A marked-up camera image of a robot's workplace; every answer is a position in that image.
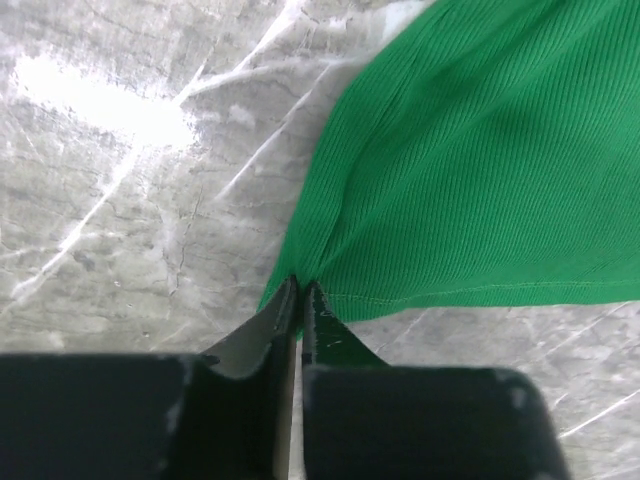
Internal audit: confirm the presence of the green tank top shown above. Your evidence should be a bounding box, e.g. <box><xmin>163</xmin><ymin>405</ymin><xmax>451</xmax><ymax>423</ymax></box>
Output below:
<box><xmin>264</xmin><ymin>1</ymin><xmax>639</xmax><ymax>321</ymax></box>

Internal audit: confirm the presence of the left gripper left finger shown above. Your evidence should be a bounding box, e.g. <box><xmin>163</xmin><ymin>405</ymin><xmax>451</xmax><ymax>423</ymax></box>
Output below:
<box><xmin>1</xmin><ymin>278</ymin><xmax>298</xmax><ymax>479</ymax></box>

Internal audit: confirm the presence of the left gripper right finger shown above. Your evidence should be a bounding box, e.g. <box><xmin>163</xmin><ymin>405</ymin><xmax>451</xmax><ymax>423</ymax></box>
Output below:
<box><xmin>302</xmin><ymin>284</ymin><xmax>570</xmax><ymax>479</ymax></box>

